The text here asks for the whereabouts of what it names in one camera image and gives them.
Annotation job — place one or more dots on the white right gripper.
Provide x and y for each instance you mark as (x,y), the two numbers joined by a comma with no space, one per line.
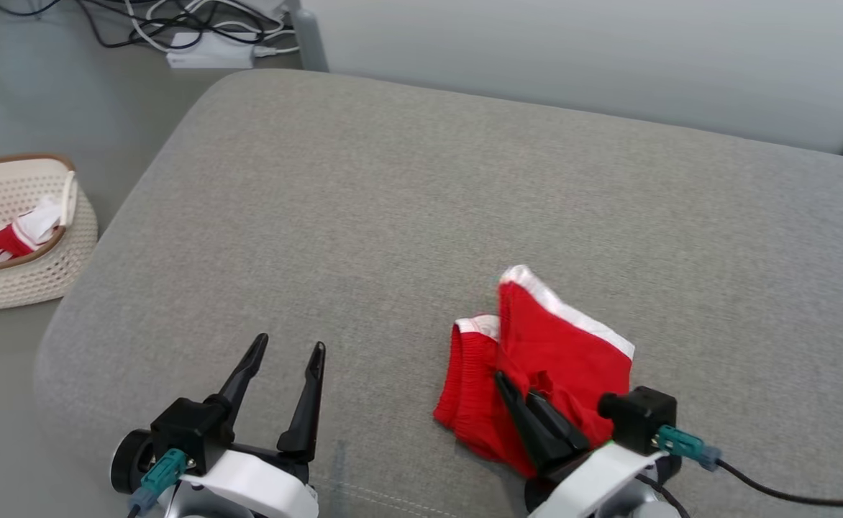
(587,482)

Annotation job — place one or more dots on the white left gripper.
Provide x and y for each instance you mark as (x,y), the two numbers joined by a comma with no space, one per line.
(263,485)

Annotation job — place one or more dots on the red shorts white trim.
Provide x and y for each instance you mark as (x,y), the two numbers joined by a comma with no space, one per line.
(565,352)

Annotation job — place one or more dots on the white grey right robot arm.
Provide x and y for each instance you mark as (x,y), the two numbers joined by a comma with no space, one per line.
(641,507)

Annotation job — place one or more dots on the grey fabric sofa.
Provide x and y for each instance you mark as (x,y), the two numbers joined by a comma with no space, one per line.
(465,216)

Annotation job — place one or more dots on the cream woven laundry basket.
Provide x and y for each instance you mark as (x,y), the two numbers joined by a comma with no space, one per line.
(33,280)

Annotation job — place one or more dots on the red and white garment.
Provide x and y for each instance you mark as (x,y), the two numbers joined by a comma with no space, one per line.
(11,237)

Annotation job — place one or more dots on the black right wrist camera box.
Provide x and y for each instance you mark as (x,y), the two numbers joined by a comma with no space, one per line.
(641,417)

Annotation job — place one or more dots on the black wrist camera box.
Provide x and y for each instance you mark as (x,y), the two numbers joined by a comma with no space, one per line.
(188,428)
(641,417)

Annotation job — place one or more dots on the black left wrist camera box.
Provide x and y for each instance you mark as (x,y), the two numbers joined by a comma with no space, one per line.
(188,428)

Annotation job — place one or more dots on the grey metal post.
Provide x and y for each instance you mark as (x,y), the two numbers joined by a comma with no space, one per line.
(308,36)

